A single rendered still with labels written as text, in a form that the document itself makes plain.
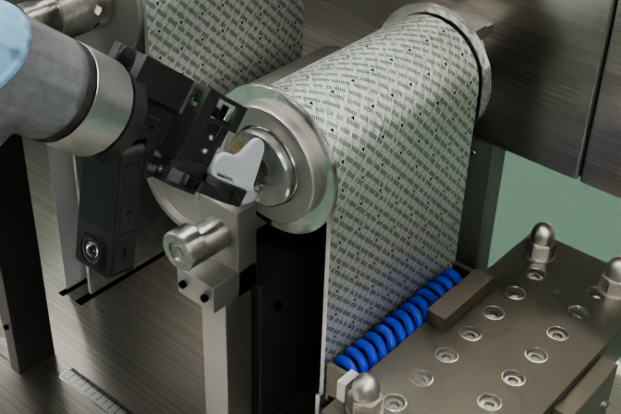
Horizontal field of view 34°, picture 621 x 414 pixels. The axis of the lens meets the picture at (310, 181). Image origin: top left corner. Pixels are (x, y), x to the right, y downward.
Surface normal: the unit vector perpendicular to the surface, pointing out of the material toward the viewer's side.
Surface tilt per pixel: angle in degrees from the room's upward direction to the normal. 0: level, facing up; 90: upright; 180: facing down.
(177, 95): 90
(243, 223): 90
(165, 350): 0
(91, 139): 111
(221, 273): 0
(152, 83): 90
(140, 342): 0
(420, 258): 90
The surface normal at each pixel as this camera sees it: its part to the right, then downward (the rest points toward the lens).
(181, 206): -0.65, 0.40
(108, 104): 0.82, 0.20
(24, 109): 0.49, 0.73
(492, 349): 0.03, -0.83
